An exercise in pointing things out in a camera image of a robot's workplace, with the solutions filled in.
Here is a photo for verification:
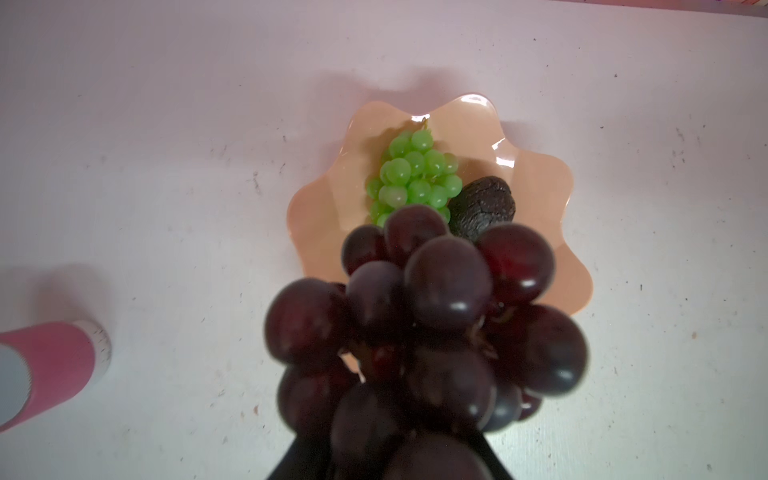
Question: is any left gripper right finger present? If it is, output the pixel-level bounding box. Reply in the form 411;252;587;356
466;432;514;480

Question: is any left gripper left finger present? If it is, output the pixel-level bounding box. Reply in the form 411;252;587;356
267;436;333;480

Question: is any purple fake grape bunch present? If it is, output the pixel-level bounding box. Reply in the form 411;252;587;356
264;205;589;479

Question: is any dark fake avocado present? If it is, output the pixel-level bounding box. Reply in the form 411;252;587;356
447;176;516;242

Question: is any green fake grape bunch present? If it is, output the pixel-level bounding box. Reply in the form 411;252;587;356
366;119;464;227

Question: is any peach scalloped fruit bowl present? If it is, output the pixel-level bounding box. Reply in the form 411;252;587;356
287;94;593;315

